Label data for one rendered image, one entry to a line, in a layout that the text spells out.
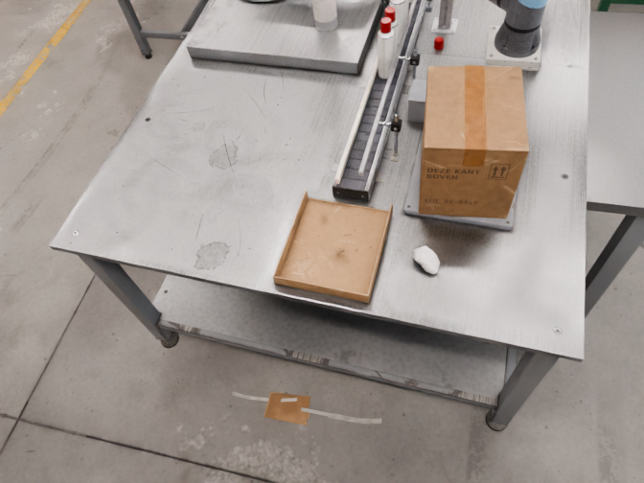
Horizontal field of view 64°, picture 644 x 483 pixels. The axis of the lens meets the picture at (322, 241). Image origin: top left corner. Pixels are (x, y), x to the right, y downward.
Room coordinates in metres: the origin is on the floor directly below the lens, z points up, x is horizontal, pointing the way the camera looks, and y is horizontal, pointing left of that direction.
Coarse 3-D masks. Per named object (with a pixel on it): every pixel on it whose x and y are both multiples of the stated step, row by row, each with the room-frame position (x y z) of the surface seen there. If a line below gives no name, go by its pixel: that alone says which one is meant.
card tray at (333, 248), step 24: (312, 216) 0.91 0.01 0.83; (336, 216) 0.89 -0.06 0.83; (360, 216) 0.87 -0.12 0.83; (384, 216) 0.86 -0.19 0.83; (288, 240) 0.82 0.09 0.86; (312, 240) 0.82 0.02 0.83; (336, 240) 0.81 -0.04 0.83; (360, 240) 0.79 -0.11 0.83; (384, 240) 0.78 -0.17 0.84; (288, 264) 0.76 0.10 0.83; (312, 264) 0.74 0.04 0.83; (336, 264) 0.73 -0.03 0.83; (360, 264) 0.71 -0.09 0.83; (312, 288) 0.66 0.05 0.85; (336, 288) 0.64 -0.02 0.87; (360, 288) 0.64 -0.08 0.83
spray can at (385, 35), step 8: (384, 24) 1.39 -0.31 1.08; (384, 32) 1.39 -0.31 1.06; (392, 32) 1.39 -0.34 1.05; (384, 40) 1.38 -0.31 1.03; (392, 40) 1.38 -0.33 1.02; (384, 48) 1.38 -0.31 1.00; (392, 48) 1.38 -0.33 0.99; (384, 56) 1.38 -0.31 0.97; (392, 56) 1.38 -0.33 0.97; (384, 64) 1.38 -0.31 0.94; (384, 72) 1.38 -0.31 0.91
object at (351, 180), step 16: (416, 16) 1.69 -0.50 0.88; (400, 64) 1.44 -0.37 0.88; (384, 80) 1.37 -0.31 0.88; (368, 112) 1.24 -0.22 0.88; (384, 112) 1.22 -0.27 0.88; (368, 128) 1.17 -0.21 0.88; (352, 160) 1.05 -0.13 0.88; (368, 160) 1.04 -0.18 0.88; (352, 176) 0.99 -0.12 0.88; (368, 176) 1.00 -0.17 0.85
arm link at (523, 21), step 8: (504, 0) 1.46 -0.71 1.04; (512, 0) 1.43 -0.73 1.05; (520, 0) 1.40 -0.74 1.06; (528, 0) 1.39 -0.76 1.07; (536, 0) 1.38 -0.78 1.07; (544, 0) 1.39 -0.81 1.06; (504, 8) 1.46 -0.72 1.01; (512, 8) 1.42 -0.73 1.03; (520, 8) 1.40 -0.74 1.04; (528, 8) 1.39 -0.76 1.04; (536, 8) 1.38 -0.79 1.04; (544, 8) 1.40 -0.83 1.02; (512, 16) 1.42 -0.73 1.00; (520, 16) 1.40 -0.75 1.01; (528, 16) 1.39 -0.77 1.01; (536, 16) 1.39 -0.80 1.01; (512, 24) 1.41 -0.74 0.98; (520, 24) 1.39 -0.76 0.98; (528, 24) 1.39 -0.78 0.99; (536, 24) 1.39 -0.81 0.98
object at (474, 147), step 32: (448, 96) 0.99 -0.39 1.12; (480, 96) 0.97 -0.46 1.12; (512, 96) 0.95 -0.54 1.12; (448, 128) 0.88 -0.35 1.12; (480, 128) 0.86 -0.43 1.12; (512, 128) 0.84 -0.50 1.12; (448, 160) 0.81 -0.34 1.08; (480, 160) 0.79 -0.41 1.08; (512, 160) 0.77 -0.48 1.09; (448, 192) 0.81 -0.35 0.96; (480, 192) 0.79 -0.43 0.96; (512, 192) 0.76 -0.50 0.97
